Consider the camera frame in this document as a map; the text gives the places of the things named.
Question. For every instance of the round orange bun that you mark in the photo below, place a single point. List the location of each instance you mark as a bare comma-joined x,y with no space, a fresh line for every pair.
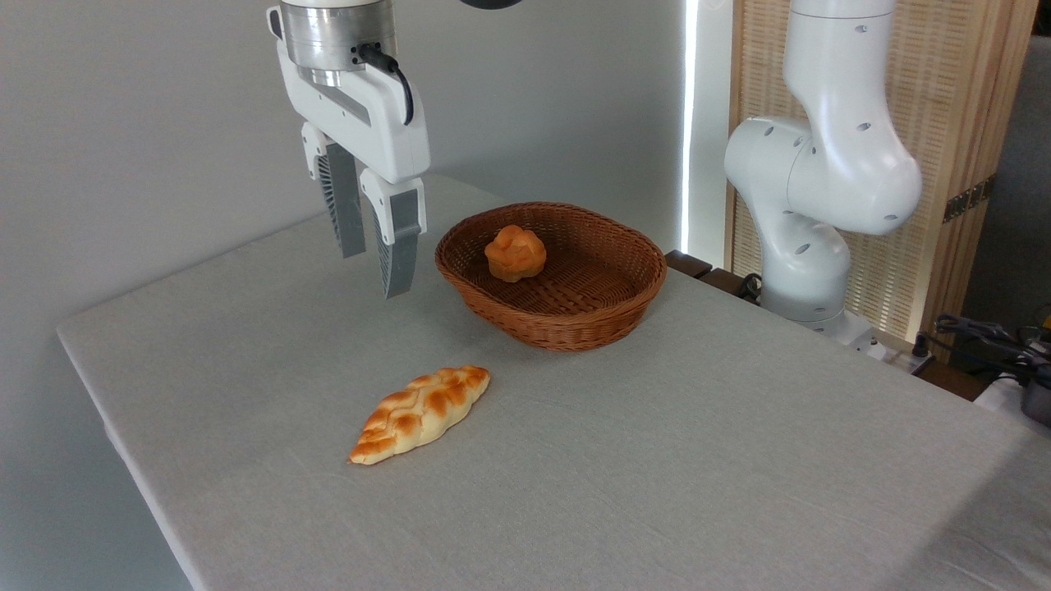
516,254

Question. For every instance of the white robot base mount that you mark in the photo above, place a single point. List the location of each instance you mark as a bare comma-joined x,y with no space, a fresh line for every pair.
858,335

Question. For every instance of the grey tablecloth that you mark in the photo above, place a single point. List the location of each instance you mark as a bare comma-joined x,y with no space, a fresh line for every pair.
657,460

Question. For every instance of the wooden slatted folding screen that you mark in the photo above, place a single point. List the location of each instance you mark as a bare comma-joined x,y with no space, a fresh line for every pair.
944,82

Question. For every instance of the long braided bread loaf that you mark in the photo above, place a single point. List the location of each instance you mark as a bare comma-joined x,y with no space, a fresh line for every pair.
419,414

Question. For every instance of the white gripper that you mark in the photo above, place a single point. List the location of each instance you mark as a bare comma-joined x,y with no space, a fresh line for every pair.
378,123

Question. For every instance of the brown wicker basket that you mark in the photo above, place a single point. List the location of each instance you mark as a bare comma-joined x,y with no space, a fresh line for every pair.
591,304

